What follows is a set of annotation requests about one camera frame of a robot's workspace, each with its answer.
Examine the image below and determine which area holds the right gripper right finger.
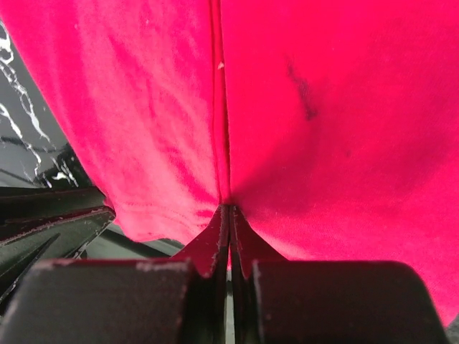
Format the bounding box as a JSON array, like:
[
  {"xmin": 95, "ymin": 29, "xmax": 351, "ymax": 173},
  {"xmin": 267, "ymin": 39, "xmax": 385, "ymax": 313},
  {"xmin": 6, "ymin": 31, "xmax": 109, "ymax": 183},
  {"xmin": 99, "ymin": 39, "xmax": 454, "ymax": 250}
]
[{"xmin": 229, "ymin": 206, "xmax": 448, "ymax": 343}]

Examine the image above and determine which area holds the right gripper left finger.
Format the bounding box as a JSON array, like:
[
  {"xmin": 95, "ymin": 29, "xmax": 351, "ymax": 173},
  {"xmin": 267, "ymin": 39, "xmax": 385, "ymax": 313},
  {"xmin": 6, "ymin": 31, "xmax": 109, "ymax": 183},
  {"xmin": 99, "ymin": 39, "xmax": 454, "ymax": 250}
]
[{"xmin": 1, "ymin": 205, "xmax": 229, "ymax": 343}]

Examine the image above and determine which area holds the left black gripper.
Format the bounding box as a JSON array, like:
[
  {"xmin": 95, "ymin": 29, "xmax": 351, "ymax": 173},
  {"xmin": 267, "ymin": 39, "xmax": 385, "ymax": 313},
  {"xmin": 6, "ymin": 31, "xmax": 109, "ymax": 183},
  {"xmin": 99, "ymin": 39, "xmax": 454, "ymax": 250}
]
[{"xmin": 1, "ymin": 187, "xmax": 115, "ymax": 305}]

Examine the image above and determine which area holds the bright pink t shirt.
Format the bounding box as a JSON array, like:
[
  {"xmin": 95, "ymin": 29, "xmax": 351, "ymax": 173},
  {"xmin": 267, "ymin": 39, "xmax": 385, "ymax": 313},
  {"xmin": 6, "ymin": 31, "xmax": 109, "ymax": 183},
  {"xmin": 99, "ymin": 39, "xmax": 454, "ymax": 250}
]
[{"xmin": 1, "ymin": 1, "xmax": 458, "ymax": 323}]

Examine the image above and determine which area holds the black marble pattern mat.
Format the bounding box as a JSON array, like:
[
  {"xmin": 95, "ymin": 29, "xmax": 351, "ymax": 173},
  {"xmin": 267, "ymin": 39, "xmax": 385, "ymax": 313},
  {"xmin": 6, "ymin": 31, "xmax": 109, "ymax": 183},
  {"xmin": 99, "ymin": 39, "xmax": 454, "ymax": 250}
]
[{"xmin": 1, "ymin": 24, "xmax": 93, "ymax": 190}]

